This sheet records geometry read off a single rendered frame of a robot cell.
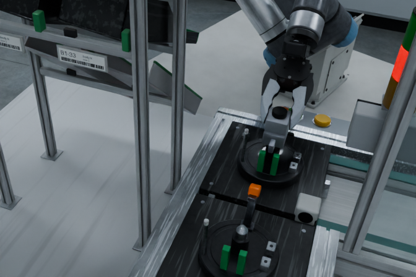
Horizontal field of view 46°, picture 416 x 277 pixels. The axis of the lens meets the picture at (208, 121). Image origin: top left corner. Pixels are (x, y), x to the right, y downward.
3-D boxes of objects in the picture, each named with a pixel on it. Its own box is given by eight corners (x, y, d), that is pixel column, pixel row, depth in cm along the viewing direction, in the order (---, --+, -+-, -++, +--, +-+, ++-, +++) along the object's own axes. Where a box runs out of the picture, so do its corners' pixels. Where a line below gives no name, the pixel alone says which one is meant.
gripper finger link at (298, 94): (303, 137, 102) (304, 96, 105) (304, 128, 97) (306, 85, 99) (288, 136, 103) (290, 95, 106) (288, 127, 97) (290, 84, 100)
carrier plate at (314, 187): (231, 127, 120) (231, 120, 118) (330, 152, 115) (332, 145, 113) (198, 194, 101) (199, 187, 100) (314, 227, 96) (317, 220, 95)
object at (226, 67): (241, 15, 197) (241, 8, 196) (476, 103, 157) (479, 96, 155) (112, 88, 151) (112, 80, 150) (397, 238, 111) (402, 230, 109)
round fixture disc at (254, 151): (246, 138, 114) (247, 132, 112) (307, 153, 111) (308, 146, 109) (229, 178, 103) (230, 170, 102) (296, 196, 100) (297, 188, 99)
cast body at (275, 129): (268, 123, 105) (272, 98, 100) (289, 128, 104) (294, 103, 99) (259, 150, 99) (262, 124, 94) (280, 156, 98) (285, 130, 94)
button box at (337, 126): (279, 123, 131) (283, 104, 127) (360, 143, 126) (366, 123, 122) (273, 139, 125) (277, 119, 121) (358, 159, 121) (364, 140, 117)
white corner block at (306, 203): (296, 205, 101) (299, 191, 98) (318, 211, 100) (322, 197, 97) (291, 221, 97) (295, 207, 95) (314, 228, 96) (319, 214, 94)
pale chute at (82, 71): (93, 84, 124) (100, 68, 125) (137, 101, 120) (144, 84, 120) (21, 46, 98) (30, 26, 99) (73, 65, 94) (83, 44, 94)
